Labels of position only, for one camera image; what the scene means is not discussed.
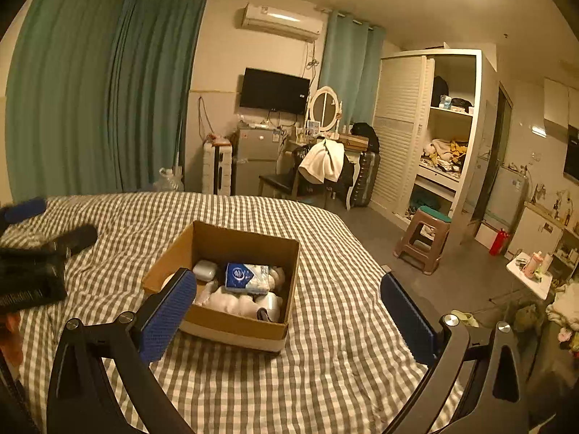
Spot white wardrobe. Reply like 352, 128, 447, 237
368, 49, 498, 240

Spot white earbuds case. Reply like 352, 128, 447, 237
192, 259, 220, 281

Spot checkered bed blanket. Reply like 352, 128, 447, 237
0, 191, 466, 434

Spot small silver fridge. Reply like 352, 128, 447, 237
236, 127, 286, 197

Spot blue white tissue pack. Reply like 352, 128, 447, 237
224, 262, 271, 292

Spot dark wooden chair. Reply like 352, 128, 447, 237
259, 145, 354, 202

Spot long green curtain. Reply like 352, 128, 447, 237
109, 0, 209, 193
4, 0, 132, 204

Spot white towel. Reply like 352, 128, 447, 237
299, 138, 347, 184

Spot small white jar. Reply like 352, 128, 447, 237
253, 292, 285, 323

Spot white socks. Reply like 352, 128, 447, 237
194, 286, 265, 318

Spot dark hard suitcase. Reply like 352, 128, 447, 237
350, 150, 381, 208

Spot white oval mirror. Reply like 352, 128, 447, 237
310, 86, 343, 134

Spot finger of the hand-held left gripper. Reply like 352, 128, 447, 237
27, 225, 98, 255
0, 196, 48, 232

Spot pile of clothes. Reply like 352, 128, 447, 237
420, 138, 466, 168

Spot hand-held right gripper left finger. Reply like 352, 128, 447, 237
46, 268, 198, 434

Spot red fire extinguisher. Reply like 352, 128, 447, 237
489, 229, 511, 256

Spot person's left forearm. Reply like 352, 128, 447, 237
0, 313, 42, 434

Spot white air conditioner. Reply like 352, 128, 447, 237
240, 2, 326, 41

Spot black wall television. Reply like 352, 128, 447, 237
239, 67, 311, 115

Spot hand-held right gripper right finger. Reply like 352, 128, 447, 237
380, 271, 530, 434

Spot clear water jug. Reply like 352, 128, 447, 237
154, 167, 184, 192

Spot brown plastic stool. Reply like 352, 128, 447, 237
393, 205, 453, 274

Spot black bag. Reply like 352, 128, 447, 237
350, 122, 380, 153

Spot brown cardboard box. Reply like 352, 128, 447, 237
141, 221, 301, 353

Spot light teal curtain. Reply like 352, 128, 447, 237
321, 9, 387, 125

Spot small white table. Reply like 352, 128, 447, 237
506, 251, 555, 299

